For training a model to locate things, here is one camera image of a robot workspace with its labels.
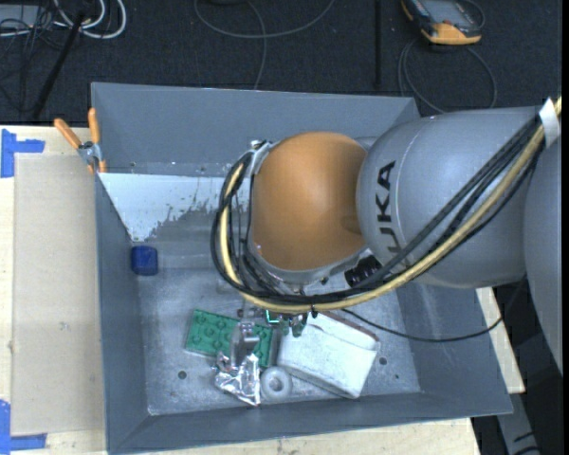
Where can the brown cardboard board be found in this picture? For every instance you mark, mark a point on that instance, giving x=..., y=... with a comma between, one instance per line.
x=52, y=278

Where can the blue sponge block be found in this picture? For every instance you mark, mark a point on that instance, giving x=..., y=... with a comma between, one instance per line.
x=144, y=260

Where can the black cylinder on white bracket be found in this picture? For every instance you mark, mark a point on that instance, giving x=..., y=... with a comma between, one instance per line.
x=362, y=270

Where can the green studded flat block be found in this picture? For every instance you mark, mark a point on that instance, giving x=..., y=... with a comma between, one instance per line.
x=208, y=334

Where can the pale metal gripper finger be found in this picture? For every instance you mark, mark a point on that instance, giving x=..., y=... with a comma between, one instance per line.
x=246, y=344

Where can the crumpled silver foil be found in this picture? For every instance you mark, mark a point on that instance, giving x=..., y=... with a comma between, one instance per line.
x=239, y=381

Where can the grey metal bin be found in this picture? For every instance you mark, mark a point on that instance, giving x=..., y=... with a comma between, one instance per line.
x=170, y=126

